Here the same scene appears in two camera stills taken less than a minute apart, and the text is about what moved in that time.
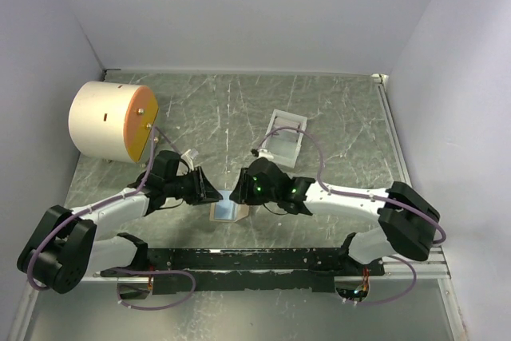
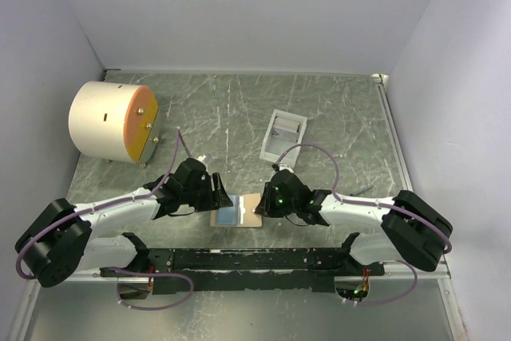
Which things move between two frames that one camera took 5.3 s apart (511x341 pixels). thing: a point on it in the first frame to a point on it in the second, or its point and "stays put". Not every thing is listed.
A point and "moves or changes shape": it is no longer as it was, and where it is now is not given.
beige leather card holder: [227, 211] moves or changes shape
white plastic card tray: [283, 144] stays put
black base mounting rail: [246, 270] stays put
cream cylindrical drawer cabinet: [112, 120] stays put
